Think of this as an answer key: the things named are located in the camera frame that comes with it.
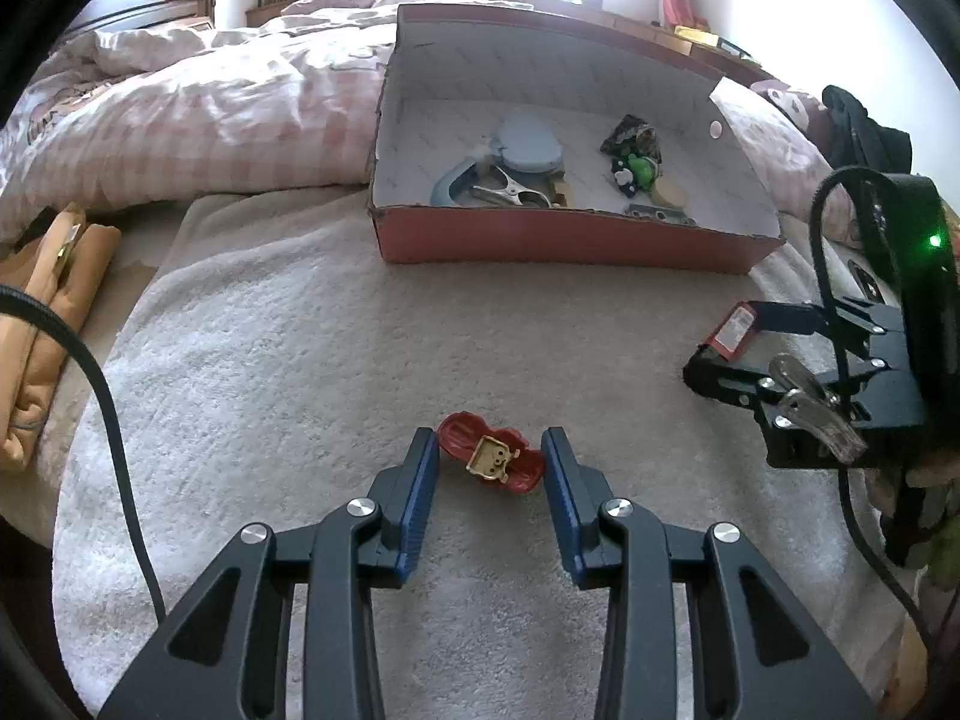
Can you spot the pink checkered quilt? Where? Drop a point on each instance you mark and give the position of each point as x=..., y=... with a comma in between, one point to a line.
x=187, y=120

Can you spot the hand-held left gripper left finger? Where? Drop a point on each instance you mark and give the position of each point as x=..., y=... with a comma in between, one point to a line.
x=420, y=510

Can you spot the red rectangular pack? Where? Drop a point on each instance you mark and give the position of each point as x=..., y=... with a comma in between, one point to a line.
x=731, y=330

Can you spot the red cardboard box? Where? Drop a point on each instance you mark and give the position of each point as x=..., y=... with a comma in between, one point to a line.
x=562, y=240

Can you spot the metal spring clamp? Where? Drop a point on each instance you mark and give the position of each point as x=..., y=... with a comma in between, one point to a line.
x=502, y=195

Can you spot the grey plastic plate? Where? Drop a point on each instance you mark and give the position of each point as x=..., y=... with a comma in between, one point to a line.
x=660, y=212

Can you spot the wooden stick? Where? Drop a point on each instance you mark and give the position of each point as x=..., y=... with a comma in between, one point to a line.
x=561, y=191

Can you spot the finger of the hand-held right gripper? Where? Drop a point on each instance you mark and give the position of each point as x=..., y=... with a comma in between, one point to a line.
x=720, y=379
x=795, y=319

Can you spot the beige round disc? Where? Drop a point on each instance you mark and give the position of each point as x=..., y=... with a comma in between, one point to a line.
x=670, y=195

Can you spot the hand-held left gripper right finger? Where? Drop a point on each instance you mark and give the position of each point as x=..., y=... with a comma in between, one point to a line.
x=566, y=510

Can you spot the green toy figure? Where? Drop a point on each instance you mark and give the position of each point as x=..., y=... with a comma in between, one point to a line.
x=639, y=169

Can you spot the yellow box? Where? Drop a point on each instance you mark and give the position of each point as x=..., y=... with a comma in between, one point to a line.
x=697, y=33

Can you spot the orange bag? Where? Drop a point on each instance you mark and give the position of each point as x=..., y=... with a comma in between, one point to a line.
x=45, y=330

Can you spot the dark wooden headboard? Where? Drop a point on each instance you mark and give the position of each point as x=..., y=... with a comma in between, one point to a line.
x=150, y=4

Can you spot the dark garment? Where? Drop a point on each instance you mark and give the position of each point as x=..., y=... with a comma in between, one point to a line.
x=862, y=127

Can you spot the white fleece blanket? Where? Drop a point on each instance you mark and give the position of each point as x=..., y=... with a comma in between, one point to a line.
x=300, y=390

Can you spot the dark camouflage object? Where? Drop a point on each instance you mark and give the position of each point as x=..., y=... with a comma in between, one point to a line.
x=630, y=135

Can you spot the small red toy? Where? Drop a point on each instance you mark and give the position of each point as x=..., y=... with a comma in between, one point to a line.
x=461, y=435

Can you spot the shiny metal clip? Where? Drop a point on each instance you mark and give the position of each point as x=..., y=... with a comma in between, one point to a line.
x=814, y=409

